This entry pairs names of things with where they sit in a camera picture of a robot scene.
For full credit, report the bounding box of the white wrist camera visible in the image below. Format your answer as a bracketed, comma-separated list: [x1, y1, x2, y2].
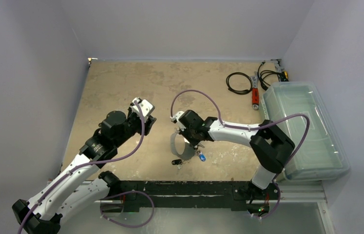
[170, 111, 186, 131]
[130, 97, 155, 123]

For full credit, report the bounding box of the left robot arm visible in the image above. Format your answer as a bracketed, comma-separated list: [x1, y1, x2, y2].
[12, 98, 156, 234]

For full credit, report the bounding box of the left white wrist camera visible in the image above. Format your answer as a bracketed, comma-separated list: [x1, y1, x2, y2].
[130, 97, 155, 123]

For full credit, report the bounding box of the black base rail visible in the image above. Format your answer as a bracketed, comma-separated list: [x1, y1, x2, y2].
[102, 180, 280, 214]

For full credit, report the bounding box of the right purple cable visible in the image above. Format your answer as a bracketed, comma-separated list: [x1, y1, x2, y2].
[170, 89, 311, 181]

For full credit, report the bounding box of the purple cable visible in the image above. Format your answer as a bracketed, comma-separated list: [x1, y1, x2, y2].
[17, 100, 146, 234]
[170, 89, 311, 181]

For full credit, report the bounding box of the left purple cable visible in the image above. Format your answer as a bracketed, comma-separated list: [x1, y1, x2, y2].
[17, 100, 146, 234]

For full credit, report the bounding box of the orange handled tool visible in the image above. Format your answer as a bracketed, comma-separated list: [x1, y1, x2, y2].
[250, 72, 259, 110]

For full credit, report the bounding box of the yellow black connector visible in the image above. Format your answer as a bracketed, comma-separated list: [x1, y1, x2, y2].
[281, 71, 289, 82]

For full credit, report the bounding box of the clear plastic storage bin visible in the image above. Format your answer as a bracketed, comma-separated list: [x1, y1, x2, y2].
[260, 81, 350, 182]

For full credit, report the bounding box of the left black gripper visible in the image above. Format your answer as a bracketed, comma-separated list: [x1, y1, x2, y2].
[114, 103, 155, 147]

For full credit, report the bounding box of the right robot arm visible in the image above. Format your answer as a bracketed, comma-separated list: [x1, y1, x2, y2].
[171, 110, 295, 198]

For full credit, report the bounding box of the silver key holder strip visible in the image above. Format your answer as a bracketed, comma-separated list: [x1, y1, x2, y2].
[170, 132, 198, 160]

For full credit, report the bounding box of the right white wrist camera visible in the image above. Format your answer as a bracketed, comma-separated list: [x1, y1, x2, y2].
[170, 111, 186, 131]

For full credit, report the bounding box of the black cable bundle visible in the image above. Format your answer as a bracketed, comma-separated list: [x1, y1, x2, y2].
[257, 60, 283, 91]

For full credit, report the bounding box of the coiled black cable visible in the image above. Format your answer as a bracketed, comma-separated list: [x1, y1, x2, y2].
[226, 72, 253, 96]

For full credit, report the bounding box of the black key fob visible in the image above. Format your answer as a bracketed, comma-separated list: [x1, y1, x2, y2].
[172, 159, 184, 169]

